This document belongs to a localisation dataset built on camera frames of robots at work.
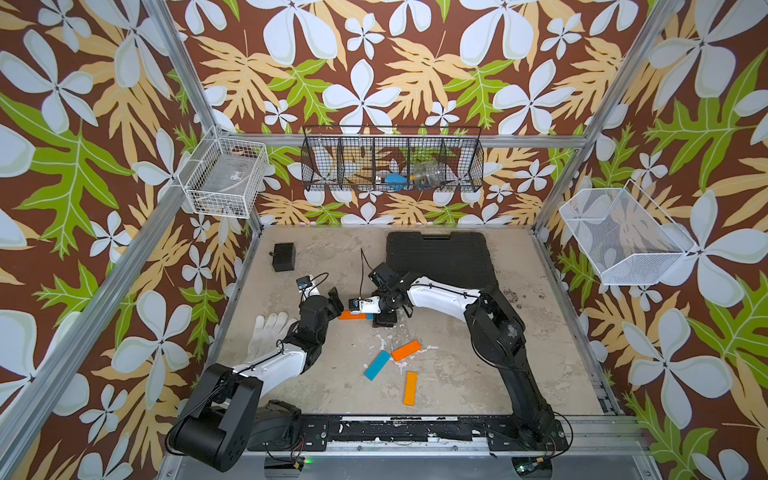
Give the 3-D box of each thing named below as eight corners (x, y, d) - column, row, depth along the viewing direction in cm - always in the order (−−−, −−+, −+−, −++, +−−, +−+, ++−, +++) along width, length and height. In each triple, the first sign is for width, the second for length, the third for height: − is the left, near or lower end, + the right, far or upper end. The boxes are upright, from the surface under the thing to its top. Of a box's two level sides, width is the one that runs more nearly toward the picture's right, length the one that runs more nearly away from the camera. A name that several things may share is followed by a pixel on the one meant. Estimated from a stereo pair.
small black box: (276, 271, 109) (272, 263, 105) (278, 252, 115) (274, 243, 111) (294, 269, 110) (291, 261, 106) (295, 250, 116) (292, 241, 111)
